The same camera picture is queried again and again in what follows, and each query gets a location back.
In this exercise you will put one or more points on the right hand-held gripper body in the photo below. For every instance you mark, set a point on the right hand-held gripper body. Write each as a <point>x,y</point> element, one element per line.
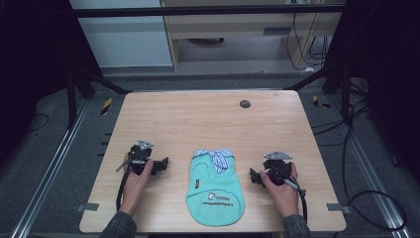
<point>277,165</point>

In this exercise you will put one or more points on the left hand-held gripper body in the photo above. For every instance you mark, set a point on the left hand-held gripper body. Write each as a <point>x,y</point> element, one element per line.
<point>140,155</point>

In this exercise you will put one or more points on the person's left hand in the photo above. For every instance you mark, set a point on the person's left hand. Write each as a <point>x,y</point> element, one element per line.
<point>134,188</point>

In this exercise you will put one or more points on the person's right hand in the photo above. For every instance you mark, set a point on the person's right hand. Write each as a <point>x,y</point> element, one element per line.
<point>282,198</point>

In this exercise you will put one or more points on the teal pet shirt striped collar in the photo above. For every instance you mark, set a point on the teal pet shirt striped collar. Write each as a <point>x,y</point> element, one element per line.
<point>214,191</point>

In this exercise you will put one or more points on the yellow black striped tape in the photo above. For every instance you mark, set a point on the yellow black striped tape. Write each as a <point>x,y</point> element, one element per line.
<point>106,106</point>
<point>319,102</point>

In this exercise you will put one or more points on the grey round table grommet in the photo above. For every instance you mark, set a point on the grey round table grommet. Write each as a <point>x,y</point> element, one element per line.
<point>245,104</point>

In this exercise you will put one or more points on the black metal stand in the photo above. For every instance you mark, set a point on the black metal stand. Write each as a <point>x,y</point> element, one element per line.
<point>345,89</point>
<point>71,99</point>

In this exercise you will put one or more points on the white cabinet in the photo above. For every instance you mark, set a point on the white cabinet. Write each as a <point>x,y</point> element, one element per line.
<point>125,39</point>

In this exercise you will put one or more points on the light wooden desk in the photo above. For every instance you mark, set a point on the light wooden desk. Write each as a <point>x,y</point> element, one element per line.
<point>231,24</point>

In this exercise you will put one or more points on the grey metal table bracket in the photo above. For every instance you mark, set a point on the grey metal table bracket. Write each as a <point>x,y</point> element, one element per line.
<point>88,207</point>
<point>336,208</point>

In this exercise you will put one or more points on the aluminium floor rail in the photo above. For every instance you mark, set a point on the aluminium floor rail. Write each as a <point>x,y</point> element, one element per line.
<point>49,172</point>
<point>369,172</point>

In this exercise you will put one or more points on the black horizontal frame bar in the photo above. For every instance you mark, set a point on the black horizontal frame bar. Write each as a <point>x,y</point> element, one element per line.
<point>198,11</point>

